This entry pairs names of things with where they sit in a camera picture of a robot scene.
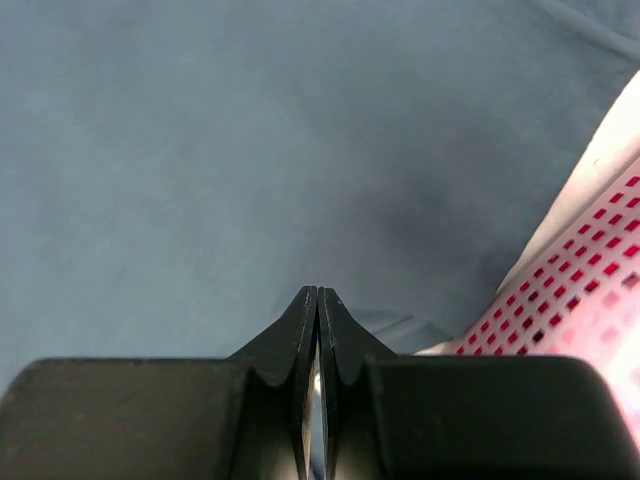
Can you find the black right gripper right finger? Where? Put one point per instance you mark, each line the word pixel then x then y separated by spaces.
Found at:
pixel 391 416

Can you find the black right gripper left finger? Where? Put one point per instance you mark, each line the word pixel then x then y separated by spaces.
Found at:
pixel 246 416

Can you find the teal blue t-shirt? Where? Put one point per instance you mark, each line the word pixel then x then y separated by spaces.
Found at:
pixel 172 172

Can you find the white plastic basket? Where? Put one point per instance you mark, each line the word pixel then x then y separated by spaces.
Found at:
pixel 575 289

